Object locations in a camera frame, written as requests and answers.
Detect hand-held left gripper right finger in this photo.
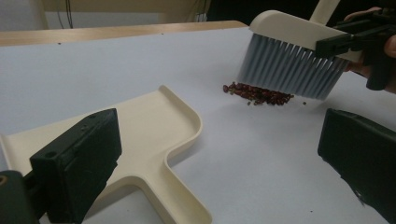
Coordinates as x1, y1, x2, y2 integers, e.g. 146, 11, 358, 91
317, 107, 396, 224

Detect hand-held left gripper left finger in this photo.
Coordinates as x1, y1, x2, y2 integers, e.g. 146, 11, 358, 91
29, 107, 123, 224

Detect cream hand brush grey bristles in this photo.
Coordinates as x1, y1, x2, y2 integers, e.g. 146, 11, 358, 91
235, 0, 364, 102

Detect cream plastic dustpan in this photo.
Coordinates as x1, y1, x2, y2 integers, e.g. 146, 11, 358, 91
0, 84, 214, 224

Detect pile of red beans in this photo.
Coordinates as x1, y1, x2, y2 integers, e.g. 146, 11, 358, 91
221, 80, 308, 107

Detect white table board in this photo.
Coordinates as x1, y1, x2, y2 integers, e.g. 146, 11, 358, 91
0, 25, 396, 224

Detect light wooden table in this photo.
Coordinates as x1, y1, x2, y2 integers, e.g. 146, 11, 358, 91
0, 20, 249, 48

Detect light wooden cabinet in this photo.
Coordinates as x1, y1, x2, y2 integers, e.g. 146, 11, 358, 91
41, 0, 213, 25

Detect black floor cable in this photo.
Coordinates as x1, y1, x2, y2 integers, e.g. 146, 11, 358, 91
55, 0, 75, 30

